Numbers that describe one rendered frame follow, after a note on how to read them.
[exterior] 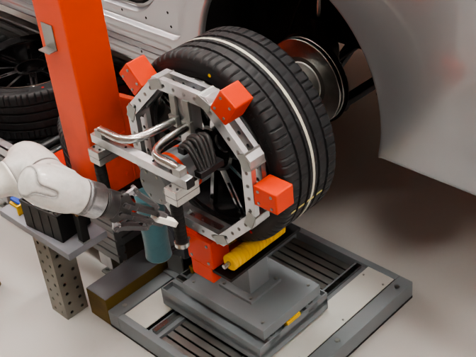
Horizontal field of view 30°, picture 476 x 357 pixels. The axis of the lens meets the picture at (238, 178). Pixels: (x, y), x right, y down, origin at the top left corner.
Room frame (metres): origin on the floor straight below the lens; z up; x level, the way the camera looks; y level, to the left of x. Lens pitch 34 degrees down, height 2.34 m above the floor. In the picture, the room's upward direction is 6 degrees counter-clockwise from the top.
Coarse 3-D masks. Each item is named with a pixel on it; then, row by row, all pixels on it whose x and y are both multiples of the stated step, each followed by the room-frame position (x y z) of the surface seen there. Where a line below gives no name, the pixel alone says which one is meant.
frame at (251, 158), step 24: (168, 72) 2.36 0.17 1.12; (144, 96) 2.39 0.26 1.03; (192, 96) 2.23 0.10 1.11; (144, 120) 2.48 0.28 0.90; (216, 120) 2.16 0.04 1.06; (240, 120) 2.17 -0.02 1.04; (144, 144) 2.45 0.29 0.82; (240, 144) 2.11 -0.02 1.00; (264, 168) 2.11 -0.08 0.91; (192, 216) 2.32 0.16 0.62; (264, 216) 2.10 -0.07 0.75; (216, 240) 2.21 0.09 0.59
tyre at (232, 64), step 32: (224, 32) 2.48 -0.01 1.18; (160, 64) 2.45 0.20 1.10; (192, 64) 2.34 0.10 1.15; (224, 64) 2.28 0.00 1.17; (256, 64) 2.30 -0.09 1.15; (288, 64) 2.33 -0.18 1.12; (256, 96) 2.19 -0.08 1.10; (256, 128) 2.16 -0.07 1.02; (288, 128) 2.16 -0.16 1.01; (320, 128) 2.23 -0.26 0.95; (288, 160) 2.11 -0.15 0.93; (320, 160) 2.19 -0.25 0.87; (320, 192) 2.22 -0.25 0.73; (288, 224) 2.18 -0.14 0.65
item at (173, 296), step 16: (192, 272) 2.59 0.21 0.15; (176, 288) 2.52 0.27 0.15; (176, 304) 2.44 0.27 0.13; (192, 304) 2.42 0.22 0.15; (320, 304) 2.35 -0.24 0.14; (192, 320) 2.39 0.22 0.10; (208, 320) 2.32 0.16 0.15; (224, 320) 2.32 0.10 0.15; (288, 320) 2.25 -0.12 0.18; (304, 320) 2.29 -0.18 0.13; (224, 336) 2.27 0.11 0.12; (240, 336) 2.21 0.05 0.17; (256, 336) 2.22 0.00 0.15; (272, 336) 2.19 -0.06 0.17; (288, 336) 2.23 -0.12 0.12; (256, 352) 2.15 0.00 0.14; (272, 352) 2.18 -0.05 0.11
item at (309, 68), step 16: (288, 48) 2.75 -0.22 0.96; (304, 48) 2.70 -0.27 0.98; (320, 48) 2.67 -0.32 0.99; (304, 64) 2.70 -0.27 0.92; (320, 64) 2.65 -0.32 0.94; (320, 80) 2.65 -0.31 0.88; (336, 80) 2.60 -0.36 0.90; (320, 96) 2.65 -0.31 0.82; (336, 96) 2.60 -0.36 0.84; (336, 112) 2.61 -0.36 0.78
